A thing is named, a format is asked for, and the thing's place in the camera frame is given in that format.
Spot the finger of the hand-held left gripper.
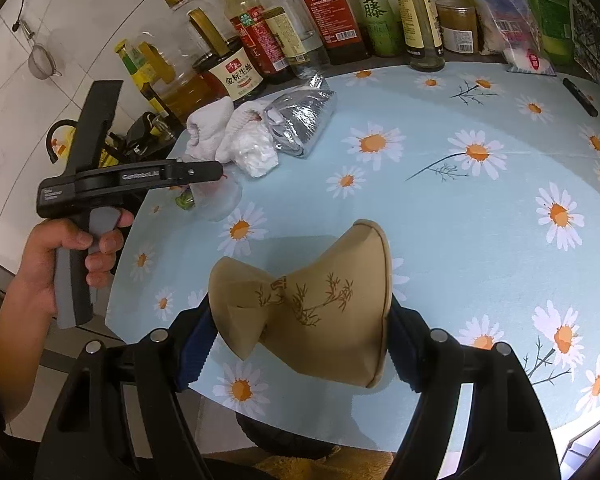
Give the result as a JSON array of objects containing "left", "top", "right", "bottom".
[{"left": 172, "top": 160, "right": 224, "bottom": 186}]

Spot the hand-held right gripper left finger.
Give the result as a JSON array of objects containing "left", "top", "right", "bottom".
[{"left": 32, "top": 305, "right": 221, "bottom": 480}]

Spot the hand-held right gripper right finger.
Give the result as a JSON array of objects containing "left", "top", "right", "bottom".
[{"left": 385, "top": 300, "right": 568, "bottom": 480}]

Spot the clear plastic cup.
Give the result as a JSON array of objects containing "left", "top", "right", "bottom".
[{"left": 190, "top": 172, "right": 243, "bottom": 222}]

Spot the white towel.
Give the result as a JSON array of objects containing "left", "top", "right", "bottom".
[{"left": 187, "top": 96, "right": 271, "bottom": 163}]

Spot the white tissue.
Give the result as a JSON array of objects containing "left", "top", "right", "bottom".
[{"left": 232, "top": 130, "right": 279, "bottom": 178}]

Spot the tan embroidered cloth pouch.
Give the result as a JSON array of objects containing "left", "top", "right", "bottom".
[{"left": 208, "top": 219, "right": 394, "bottom": 389}]

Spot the silver foil bag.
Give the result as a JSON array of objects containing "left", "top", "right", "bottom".
[{"left": 262, "top": 74, "right": 338, "bottom": 158}]

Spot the person's left forearm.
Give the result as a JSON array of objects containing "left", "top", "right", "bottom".
[{"left": 0, "top": 282, "right": 56, "bottom": 461}]

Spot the person's left hand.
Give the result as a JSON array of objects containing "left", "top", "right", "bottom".
[{"left": 5, "top": 210, "right": 135, "bottom": 331}]

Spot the black appliance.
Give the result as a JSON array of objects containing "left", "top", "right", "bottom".
[{"left": 125, "top": 112, "right": 178, "bottom": 158}]

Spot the black yellow tool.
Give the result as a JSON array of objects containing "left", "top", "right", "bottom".
[{"left": 46, "top": 119, "right": 78, "bottom": 163}]

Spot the large clear oil jug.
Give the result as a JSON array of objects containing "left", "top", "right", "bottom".
[{"left": 140, "top": 0, "right": 221, "bottom": 121}]

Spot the daisy print tablecloth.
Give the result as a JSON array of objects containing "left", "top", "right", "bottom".
[{"left": 105, "top": 62, "right": 600, "bottom": 453}]

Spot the green label yellow cap bottle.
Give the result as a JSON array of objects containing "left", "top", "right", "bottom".
[{"left": 113, "top": 39, "right": 168, "bottom": 116}]

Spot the metal mesh strainer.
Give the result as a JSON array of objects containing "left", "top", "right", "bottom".
[{"left": 27, "top": 44, "right": 62, "bottom": 81}]

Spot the red label soy sauce bottle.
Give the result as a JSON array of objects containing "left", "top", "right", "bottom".
[{"left": 209, "top": 0, "right": 296, "bottom": 85}]

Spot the brown fuzzy cloth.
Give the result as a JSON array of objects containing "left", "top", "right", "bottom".
[{"left": 250, "top": 445, "right": 396, "bottom": 480}]

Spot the clear vinegar bottle beige label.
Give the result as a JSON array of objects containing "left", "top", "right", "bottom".
[{"left": 242, "top": 0, "right": 328, "bottom": 78}]

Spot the clear bottle red label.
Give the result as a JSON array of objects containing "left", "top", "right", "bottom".
[{"left": 300, "top": 0, "right": 371, "bottom": 65}]

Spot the green label oil bottle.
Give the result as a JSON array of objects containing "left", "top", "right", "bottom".
[{"left": 345, "top": 0, "right": 406, "bottom": 58}]

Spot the slim bottle beige label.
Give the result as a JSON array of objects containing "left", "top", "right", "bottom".
[{"left": 382, "top": 0, "right": 446, "bottom": 72}]

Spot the small jar beige lid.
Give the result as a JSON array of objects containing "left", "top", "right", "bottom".
[{"left": 436, "top": 0, "right": 481, "bottom": 56}]

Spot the black marker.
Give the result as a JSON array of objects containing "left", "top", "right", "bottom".
[{"left": 562, "top": 77, "right": 599, "bottom": 117}]

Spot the small white packet red label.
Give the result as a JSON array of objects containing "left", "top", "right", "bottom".
[{"left": 502, "top": 42, "right": 558, "bottom": 76}]

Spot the white plastic bag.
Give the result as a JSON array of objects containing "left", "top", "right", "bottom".
[{"left": 461, "top": 0, "right": 536, "bottom": 56}]

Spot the patterned woven cloth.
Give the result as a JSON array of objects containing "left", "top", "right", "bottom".
[{"left": 570, "top": 0, "right": 600, "bottom": 106}]

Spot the green plastic bag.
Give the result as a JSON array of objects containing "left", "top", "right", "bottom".
[{"left": 512, "top": 0, "right": 576, "bottom": 66}]

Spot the dark sauce jug olive handle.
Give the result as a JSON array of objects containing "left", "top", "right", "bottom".
[{"left": 189, "top": 7, "right": 268, "bottom": 103}]

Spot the wall hook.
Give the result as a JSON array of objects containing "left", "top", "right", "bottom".
[{"left": 11, "top": 17, "right": 36, "bottom": 41}]

